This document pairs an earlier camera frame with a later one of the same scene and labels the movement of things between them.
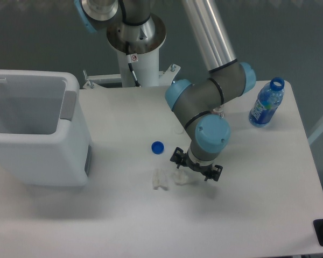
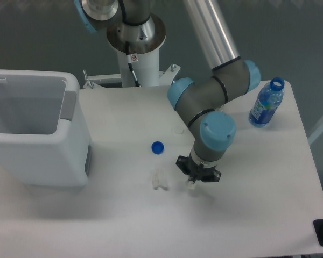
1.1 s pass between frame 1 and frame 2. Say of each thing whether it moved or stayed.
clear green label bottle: stayed
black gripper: moved
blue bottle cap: stayed
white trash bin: stayed
